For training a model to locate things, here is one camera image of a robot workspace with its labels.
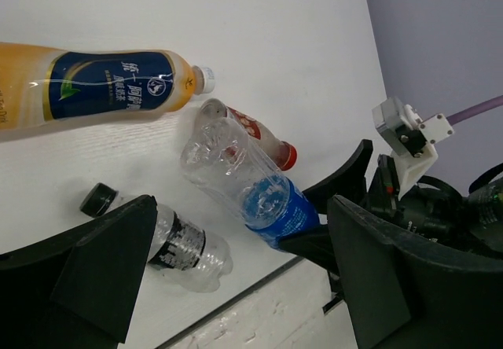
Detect clear bottle blue label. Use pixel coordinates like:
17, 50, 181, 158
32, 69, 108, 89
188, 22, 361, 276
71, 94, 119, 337
180, 118, 321, 249

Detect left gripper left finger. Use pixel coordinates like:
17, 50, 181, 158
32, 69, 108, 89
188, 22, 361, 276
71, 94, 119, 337
1, 195, 157, 348

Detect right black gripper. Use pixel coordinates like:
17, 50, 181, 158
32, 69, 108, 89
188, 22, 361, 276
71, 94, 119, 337
278, 139, 502, 278

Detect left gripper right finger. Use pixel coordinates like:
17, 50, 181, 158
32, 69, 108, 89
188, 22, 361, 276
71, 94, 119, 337
328, 196, 502, 348

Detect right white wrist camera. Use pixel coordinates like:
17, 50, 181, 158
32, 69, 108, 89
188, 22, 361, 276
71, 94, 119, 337
372, 97, 454, 198

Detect clear bottle black cap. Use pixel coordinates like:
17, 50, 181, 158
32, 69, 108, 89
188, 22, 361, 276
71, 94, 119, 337
79, 182, 233, 294

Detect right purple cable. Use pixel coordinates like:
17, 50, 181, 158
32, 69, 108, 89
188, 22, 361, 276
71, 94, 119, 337
447, 94, 503, 125

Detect orange tea bottle blue label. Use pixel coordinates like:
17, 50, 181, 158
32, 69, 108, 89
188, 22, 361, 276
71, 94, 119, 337
1, 42, 215, 131

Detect clear bottle red cap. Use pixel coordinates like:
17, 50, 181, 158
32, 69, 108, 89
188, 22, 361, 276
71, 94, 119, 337
194, 98, 297, 171

